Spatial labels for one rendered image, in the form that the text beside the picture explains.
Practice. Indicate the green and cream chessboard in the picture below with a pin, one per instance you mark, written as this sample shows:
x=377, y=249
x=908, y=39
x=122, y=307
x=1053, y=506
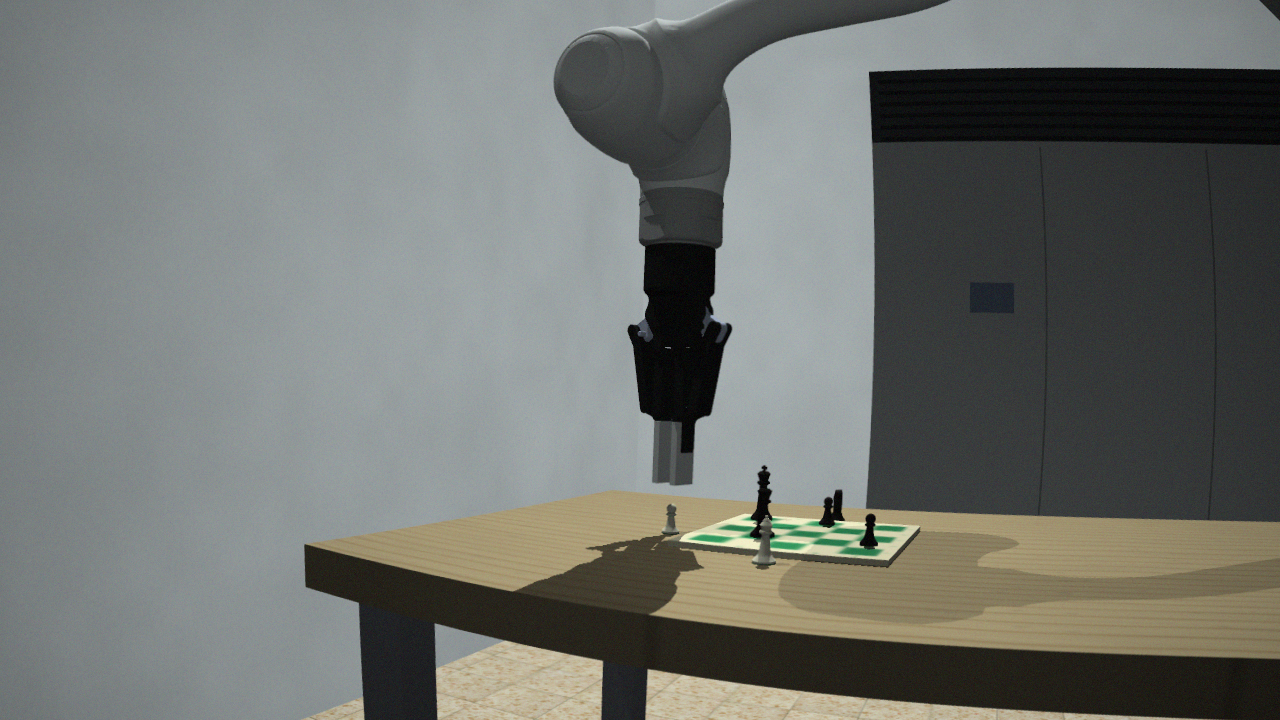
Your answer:
x=803, y=539

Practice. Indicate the white bishop chess piece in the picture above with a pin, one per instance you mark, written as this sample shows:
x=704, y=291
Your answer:
x=764, y=556

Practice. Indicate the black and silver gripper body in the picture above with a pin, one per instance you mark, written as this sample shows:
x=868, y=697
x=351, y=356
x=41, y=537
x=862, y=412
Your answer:
x=679, y=277

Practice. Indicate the white pawn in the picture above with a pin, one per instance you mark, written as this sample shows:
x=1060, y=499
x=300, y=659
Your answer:
x=670, y=527

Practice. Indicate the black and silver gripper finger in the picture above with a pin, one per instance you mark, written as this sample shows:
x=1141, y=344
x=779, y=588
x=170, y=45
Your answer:
x=655, y=372
x=696, y=376

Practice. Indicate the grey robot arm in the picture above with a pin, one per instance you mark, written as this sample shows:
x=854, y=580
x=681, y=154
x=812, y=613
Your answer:
x=640, y=95

